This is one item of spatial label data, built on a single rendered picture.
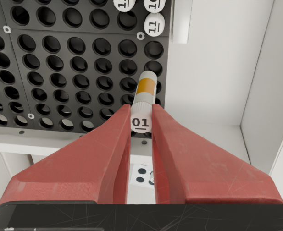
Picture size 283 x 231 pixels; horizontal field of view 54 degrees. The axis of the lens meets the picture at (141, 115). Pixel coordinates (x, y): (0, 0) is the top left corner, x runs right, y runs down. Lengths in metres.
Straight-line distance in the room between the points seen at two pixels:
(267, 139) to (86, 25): 0.16
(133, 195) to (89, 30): 0.37
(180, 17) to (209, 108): 0.10
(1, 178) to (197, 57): 0.35
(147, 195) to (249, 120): 0.28
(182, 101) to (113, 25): 0.13
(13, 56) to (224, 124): 0.21
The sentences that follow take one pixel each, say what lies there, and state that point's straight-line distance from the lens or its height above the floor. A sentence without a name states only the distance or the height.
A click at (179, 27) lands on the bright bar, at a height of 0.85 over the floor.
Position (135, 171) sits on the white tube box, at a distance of 0.41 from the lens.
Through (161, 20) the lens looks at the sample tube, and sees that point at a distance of 0.17.
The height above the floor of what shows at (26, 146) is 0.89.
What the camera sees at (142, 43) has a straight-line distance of 0.19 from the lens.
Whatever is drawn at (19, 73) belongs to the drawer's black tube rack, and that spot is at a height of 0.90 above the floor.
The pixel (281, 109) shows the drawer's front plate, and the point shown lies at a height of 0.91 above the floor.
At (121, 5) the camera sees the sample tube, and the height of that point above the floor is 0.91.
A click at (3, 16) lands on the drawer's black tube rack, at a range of 0.22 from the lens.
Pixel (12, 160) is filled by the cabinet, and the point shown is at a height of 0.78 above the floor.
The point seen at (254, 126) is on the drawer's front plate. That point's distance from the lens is 0.27.
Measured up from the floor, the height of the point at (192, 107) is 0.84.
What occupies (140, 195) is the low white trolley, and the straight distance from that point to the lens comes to 0.52.
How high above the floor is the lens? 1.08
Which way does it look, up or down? 54 degrees down
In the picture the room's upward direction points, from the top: 169 degrees counter-clockwise
